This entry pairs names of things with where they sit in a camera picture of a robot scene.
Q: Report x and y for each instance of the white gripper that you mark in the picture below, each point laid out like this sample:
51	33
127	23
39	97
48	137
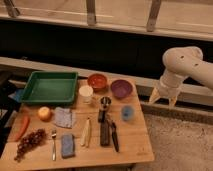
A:
168	87

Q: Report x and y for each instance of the pale yellow banana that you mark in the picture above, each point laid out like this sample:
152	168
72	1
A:
86	134

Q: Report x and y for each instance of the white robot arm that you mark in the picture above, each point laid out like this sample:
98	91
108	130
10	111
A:
181	63

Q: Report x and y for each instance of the green plastic tray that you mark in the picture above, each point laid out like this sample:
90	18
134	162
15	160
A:
52	88

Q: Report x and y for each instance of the blue object beside tray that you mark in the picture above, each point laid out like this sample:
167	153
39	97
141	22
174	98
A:
17	95

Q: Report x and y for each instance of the blue cup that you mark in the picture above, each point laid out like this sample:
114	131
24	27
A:
127	113

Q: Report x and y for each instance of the purple bowl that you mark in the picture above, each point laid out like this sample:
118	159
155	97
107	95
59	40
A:
121	88

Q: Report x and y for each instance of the dark rectangular block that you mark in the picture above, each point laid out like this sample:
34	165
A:
104	134

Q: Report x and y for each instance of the orange bowl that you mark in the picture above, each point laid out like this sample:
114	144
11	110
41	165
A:
97	81

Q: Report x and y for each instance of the white cup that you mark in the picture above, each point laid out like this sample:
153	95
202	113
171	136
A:
86	92

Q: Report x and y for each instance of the grey-blue cloth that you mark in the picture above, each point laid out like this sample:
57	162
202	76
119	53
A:
64	118

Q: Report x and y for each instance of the blue sponge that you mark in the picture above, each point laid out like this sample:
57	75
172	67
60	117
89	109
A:
67	146

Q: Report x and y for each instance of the metal fork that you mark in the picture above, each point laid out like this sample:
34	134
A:
53	135

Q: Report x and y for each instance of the yellow apple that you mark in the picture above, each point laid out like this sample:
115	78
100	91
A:
44	113

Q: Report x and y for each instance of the red grape bunch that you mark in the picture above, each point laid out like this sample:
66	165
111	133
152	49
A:
29	142

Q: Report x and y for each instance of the orange carrot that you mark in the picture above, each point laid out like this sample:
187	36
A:
23	128

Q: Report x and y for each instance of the black-handled knife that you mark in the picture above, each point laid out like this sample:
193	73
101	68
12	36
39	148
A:
113	133

